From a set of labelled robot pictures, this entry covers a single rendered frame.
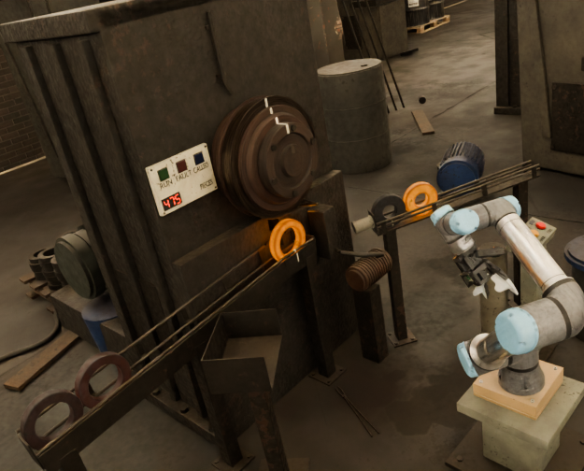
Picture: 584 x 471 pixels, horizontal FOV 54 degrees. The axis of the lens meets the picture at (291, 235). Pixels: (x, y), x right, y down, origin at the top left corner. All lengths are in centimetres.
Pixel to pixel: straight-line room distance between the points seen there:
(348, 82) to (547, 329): 355
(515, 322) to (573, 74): 307
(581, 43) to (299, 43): 236
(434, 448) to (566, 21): 300
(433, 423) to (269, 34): 170
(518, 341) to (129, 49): 144
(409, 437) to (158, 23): 181
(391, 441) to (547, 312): 108
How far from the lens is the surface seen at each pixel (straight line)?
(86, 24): 193
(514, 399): 211
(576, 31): 438
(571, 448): 245
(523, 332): 156
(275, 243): 228
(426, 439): 246
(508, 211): 182
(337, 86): 486
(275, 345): 201
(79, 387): 193
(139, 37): 201
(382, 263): 259
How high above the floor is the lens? 179
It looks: 26 degrees down
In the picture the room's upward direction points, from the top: 11 degrees counter-clockwise
